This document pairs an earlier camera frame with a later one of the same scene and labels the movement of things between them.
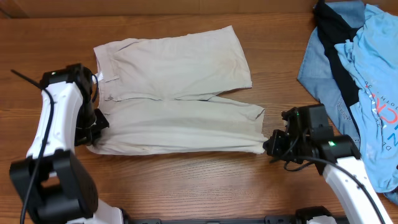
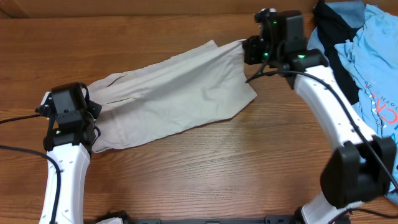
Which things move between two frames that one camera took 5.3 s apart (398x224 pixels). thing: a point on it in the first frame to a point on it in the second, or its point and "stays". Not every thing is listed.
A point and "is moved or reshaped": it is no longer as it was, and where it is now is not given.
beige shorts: x=157 y=95 is moved or reshaped
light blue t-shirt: x=372 y=55 stays
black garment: x=334 y=28 stays
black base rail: x=315 y=215 stays
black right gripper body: x=284 y=147 to x=257 y=53
